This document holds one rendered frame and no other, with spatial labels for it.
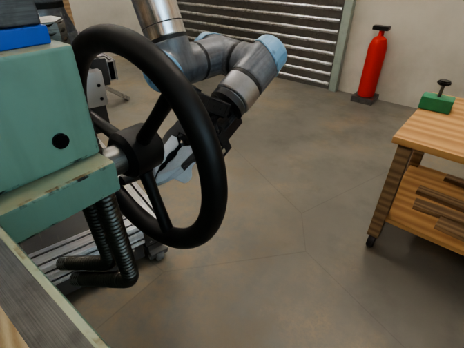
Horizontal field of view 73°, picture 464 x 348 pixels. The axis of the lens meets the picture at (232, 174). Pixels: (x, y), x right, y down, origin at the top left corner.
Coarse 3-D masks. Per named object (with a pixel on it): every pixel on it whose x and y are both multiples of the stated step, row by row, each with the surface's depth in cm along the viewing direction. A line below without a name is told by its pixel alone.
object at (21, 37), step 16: (0, 0) 19; (16, 0) 20; (32, 0) 20; (0, 16) 19; (16, 16) 20; (32, 16) 21; (0, 32) 19; (16, 32) 20; (32, 32) 21; (0, 48) 20; (16, 48) 20
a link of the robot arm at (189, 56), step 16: (144, 0) 52; (160, 0) 52; (144, 16) 53; (160, 16) 52; (176, 16) 54; (144, 32) 55; (160, 32) 53; (176, 32) 54; (160, 48) 54; (176, 48) 54; (192, 48) 57; (176, 64) 54; (192, 64) 57; (208, 64) 60; (192, 80) 59
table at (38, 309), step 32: (96, 160) 26; (32, 192) 23; (64, 192) 24; (96, 192) 26; (0, 224) 21; (32, 224) 22; (0, 256) 14; (0, 288) 13; (32, 288) 13; (32, 320) 11; (64, 320) 11
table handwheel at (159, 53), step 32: (96, 32) 32; (128, 32) 30; (160, 64) 28; (160, 96) 30; (192, 96) 28; (128, 128) 38; (192, 128) 29; (128, 160) 37; (160, 160) 40; (224, 192) 32; (160, 224) 43; (192, 224) 38
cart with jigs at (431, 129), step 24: (432, 96) 122; (408, 120) 115; (432, 120) 116; (456, 120) 116; (408, 144) 103; (432, 144) 100; (456, 144) 100; (408, 168) 152; (384, 192) 118; (408, 192) 137; (432, 192) 134; (456, 192) 137; (384, 216) 122; (408, 216) 124; (432, 216) 124; (456, 216) 121; (432, 240) 115; (456, 240) 113
